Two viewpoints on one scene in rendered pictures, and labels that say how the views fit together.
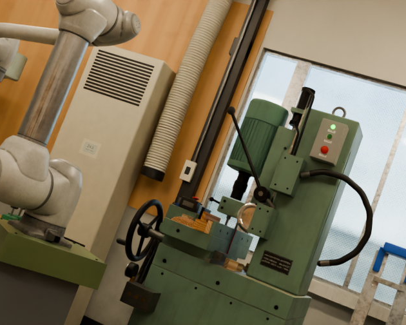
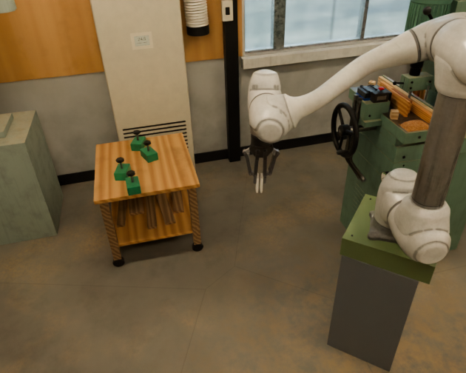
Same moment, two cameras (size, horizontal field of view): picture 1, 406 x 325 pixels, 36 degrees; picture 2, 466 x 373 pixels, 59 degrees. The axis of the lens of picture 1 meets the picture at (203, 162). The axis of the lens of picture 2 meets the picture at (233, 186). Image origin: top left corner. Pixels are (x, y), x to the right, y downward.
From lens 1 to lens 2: 2.37 m
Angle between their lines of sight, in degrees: 50
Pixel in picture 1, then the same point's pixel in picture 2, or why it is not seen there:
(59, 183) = not seen: hidden behind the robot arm
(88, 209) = (171, 92)
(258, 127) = (441, 11)
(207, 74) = not seen: outside the picture
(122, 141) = (170, 19)
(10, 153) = (441, 229)
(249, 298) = not seen: outside the picture
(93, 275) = not seen: hidden behind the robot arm
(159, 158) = (203, 14)
